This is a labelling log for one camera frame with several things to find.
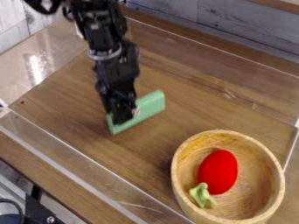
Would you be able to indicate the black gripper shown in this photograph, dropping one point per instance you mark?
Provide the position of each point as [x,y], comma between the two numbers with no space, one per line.
[116,70]

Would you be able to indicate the green rectangular block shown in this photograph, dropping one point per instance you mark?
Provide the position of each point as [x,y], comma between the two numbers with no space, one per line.
[150,105]

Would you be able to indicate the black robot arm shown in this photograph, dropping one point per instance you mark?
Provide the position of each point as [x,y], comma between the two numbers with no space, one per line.
[103,27]

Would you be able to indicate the brown wooden bowl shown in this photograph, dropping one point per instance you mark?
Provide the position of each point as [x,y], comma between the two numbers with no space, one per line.
[254,198]

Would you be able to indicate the red plush tomato toy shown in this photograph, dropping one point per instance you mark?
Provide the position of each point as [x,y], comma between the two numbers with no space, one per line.
[216,177]

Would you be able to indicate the black metal clamp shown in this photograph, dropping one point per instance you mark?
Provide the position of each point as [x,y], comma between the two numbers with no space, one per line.
[36,213]

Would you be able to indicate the clear acrylic wall panels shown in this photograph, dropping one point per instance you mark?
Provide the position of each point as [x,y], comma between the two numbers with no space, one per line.
[112,178]

